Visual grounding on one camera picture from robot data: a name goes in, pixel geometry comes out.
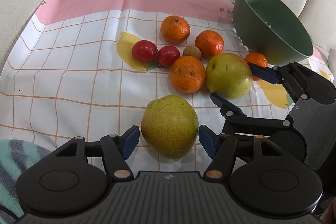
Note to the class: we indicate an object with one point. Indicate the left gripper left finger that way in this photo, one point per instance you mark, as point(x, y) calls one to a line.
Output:
point(77, 176)

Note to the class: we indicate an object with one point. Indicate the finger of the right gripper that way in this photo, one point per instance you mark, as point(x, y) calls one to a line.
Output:
point(236, 121)
point(298, 81)

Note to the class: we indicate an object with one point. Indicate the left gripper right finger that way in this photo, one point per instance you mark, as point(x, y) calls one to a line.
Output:
point(260, 176)

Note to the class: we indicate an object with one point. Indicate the green pear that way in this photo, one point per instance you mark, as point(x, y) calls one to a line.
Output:
point(170, 126)
point(228, 75)

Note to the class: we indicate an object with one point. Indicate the small mandarin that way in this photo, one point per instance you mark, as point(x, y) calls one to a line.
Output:
point(257, 59)

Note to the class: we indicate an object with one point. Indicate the large front mandarin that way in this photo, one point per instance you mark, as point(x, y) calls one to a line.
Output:
point(187, 74)

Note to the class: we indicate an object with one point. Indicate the small brown round fruit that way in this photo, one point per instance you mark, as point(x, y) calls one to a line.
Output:
point(192, 51)

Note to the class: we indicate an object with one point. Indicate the red tomato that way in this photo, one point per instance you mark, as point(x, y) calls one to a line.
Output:
point(167, 55)
point(144, 51)

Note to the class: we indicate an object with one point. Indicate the green plastic colander bowl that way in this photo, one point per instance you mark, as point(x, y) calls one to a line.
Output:
point(269, 27)

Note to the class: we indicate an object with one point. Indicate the teal striped blanket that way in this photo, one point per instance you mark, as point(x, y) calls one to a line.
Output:
point(16, 157)

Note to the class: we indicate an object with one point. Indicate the pink grid patterned cloth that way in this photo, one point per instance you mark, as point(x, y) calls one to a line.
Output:
point(70, 72)

